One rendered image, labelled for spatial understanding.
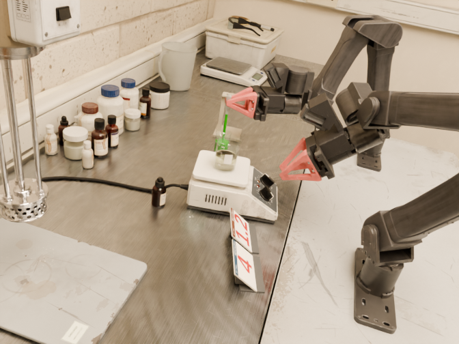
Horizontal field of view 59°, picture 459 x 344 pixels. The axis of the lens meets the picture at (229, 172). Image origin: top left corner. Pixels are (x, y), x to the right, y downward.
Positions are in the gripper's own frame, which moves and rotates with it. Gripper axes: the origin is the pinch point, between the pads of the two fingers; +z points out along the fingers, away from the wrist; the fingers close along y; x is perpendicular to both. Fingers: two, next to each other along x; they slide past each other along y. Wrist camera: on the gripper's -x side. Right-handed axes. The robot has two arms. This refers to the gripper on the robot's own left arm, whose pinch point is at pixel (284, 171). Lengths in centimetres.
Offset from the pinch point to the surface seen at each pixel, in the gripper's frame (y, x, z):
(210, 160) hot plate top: -6.4, -7.0, 14.9
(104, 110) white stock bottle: -24, -26, 39
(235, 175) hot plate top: -2.3, -3.0, 10.2
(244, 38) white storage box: -113, -11, 12
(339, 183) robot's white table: -23.1, 21.9, -5.3
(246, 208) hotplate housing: 1.3, 3.6, 11.1
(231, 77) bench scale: -89, -4, 21
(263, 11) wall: -153, -12, 4
